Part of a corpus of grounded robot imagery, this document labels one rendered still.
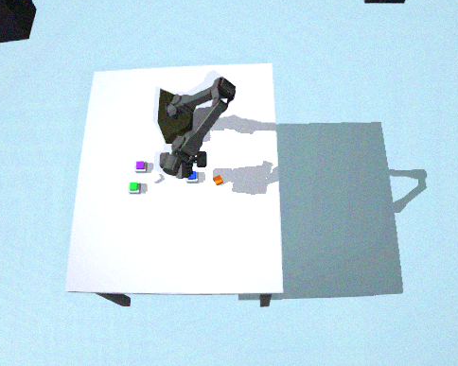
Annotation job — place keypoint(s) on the green button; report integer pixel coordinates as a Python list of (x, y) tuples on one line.
[(134, 188)]

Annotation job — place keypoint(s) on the orange block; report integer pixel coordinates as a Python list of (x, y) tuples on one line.
[(218, 180)]

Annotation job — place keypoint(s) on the blue button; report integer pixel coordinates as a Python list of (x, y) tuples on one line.
[(193, 178)]

